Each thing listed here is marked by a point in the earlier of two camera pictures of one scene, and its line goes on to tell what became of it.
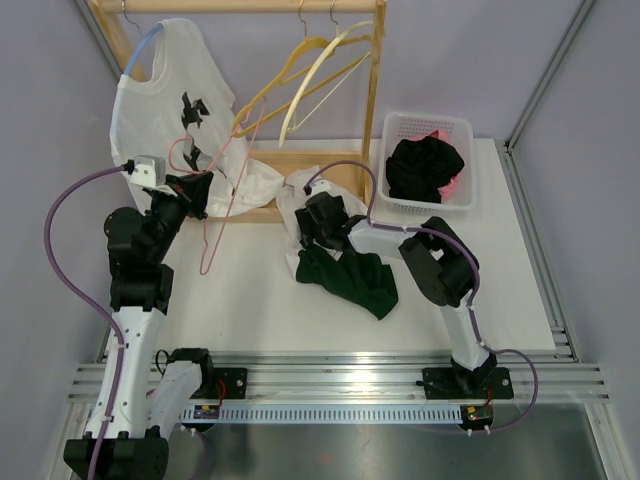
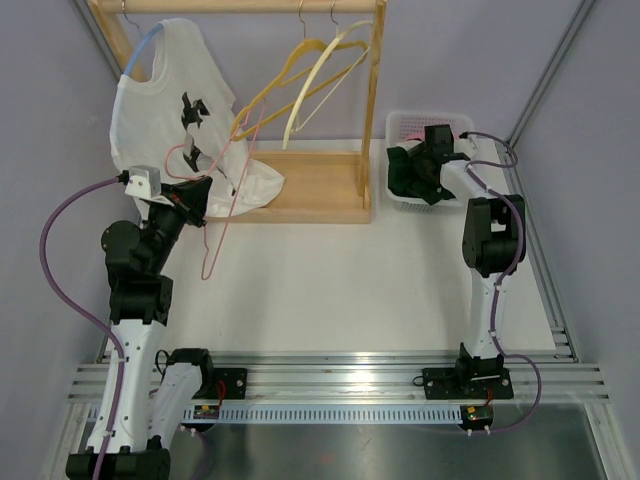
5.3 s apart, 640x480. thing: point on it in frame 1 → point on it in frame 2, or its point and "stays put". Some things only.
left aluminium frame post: (101, 40) stays put
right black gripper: (306, 221) → (419, 162)
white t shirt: (173, 103) stays put
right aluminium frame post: (579, 17) stays put
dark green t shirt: (354, 274) → (403, 179)
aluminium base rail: (560, 374) stays put
